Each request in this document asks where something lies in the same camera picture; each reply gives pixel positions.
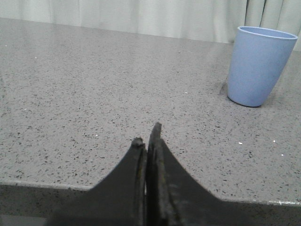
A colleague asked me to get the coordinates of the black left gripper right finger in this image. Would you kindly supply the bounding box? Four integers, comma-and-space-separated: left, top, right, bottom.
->
146, 122, 301, 226

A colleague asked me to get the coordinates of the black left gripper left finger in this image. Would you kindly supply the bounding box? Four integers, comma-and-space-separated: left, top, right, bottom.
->
46, 138, 147, 226

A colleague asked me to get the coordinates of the blue plastic cup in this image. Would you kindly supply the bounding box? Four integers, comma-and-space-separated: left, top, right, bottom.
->
227, 26, 298, 107

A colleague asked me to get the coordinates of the white curtain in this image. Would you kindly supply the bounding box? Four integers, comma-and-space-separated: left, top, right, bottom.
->
0, 0, 301, 43

